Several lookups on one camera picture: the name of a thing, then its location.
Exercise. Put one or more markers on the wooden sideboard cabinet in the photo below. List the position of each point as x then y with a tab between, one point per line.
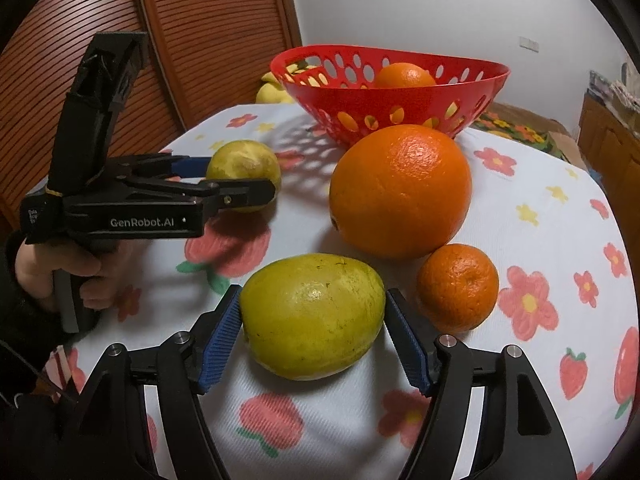
613	151

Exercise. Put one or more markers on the medium mandarin orange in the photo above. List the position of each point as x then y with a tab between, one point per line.
457	288

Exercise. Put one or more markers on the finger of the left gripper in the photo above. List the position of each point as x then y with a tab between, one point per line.
158	166
244	195

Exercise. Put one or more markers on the red perforated plastic basket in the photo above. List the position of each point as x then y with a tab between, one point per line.
348	106

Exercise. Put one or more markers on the large orange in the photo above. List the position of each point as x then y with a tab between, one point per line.
403	75
400	192

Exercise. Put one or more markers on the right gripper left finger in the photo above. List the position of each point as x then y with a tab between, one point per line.
111	431

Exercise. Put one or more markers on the large front orange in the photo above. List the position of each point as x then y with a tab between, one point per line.
403	75

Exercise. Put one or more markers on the yellow-green oval guava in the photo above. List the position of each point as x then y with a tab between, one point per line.
312	316

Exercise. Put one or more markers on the large back orange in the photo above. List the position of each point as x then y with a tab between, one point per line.
400	192

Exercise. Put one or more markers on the cardboard box with cloth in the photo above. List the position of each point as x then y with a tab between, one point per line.
619	96

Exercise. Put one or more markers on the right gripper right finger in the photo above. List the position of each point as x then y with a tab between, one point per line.
520	436

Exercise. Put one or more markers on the floral bed blanket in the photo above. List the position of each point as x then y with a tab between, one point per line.
525	127

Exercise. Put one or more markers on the brown louvered wardrobe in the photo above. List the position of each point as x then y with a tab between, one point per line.
204	56

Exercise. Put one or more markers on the yellow plush toy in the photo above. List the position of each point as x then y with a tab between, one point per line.
271	92

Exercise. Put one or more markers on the white wall switch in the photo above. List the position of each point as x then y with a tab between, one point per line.
528	44

